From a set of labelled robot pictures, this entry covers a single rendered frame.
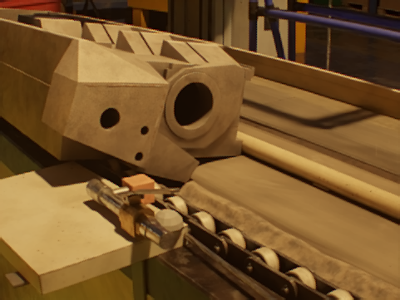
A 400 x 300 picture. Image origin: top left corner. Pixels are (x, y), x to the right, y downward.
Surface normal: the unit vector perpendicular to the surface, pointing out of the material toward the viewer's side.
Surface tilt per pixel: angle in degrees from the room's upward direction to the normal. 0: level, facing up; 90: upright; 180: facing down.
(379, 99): 90
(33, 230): 0
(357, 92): 90
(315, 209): 0
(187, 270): 0
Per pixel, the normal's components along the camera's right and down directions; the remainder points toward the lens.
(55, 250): 0.01, -0.94
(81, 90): 0.58, 0.28
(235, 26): -0.73, 0.22
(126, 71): 0.47, -0.60
